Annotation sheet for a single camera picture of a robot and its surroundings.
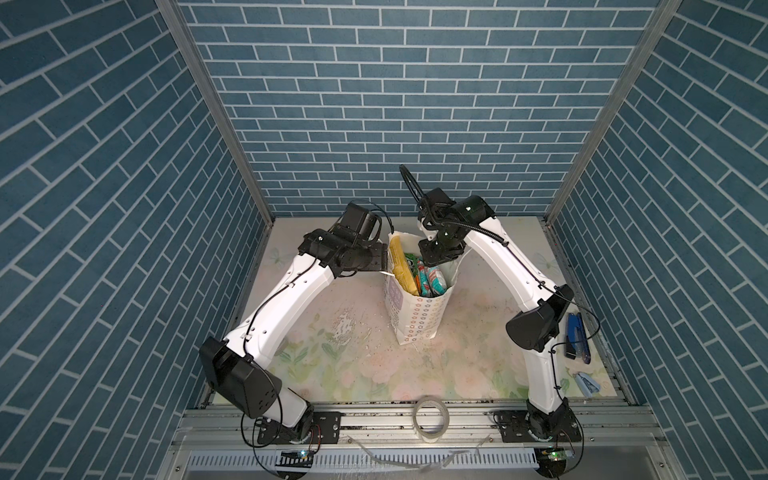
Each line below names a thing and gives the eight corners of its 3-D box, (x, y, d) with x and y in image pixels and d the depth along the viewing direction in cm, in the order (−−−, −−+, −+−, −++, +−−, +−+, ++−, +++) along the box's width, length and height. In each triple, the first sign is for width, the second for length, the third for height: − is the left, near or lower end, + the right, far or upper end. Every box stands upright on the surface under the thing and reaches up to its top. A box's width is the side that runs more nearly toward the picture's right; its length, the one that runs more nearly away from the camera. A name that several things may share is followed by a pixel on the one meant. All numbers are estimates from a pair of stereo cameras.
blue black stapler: (564, 359, 88) (570, 354, 85) (560, 315, 97) (566, 309, 94) (583, 365, 87) (590, 360, 84) (578, 320, 96) (584, 314, 93)
